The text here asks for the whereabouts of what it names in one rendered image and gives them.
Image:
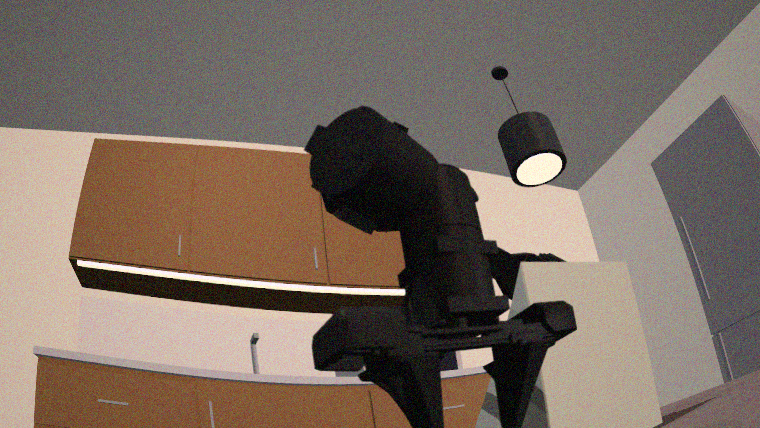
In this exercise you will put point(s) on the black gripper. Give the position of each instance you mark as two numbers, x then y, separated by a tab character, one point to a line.
452	295

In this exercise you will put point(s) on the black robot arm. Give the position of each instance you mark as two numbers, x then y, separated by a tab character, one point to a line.
373	176

